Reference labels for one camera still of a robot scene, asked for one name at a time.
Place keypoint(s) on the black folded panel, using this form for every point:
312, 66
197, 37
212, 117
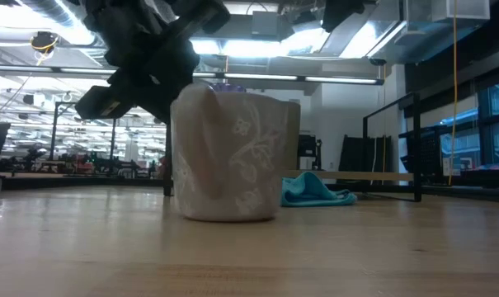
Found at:
358, 158

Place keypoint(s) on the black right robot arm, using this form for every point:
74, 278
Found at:
340, 12

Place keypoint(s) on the purple faceted plastic tumbler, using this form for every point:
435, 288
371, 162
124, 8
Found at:
228, 87

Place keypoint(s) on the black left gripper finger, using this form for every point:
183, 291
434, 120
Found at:
150, 97
177, 62

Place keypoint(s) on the overhead light bar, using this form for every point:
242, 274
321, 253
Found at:
282, 77

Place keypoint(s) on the teal microfibre cloth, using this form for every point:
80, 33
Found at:
311, 191

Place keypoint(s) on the white ceramic mug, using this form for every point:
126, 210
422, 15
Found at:
232, 165

